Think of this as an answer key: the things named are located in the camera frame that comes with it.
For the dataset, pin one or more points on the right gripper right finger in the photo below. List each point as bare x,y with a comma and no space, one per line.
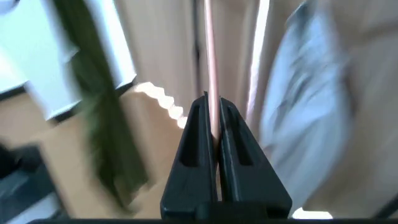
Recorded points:
252,183

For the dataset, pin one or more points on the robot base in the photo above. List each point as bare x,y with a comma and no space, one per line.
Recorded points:
25,186

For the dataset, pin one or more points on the green garment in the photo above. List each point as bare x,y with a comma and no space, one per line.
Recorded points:
105,140

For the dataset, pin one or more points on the pink clothes hanger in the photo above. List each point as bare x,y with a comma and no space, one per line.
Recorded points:
212,62

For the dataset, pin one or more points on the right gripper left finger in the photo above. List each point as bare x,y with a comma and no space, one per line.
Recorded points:
189,180

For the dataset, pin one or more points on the pale grey shorts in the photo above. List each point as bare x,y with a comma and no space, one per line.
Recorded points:
304,109

